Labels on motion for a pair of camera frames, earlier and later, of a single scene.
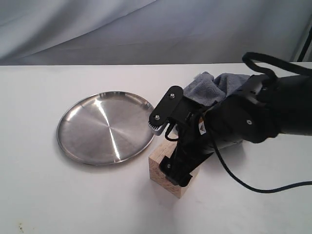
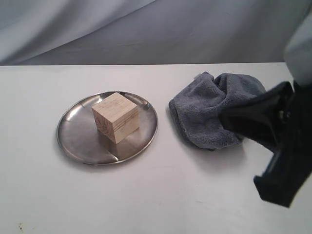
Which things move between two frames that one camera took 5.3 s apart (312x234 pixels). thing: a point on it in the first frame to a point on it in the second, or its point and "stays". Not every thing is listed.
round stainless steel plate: x=106 y=127 stays
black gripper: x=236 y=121 to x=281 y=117
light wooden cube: x=159 y=179 to x=116 y=117
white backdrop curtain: x=133 y=32 stays
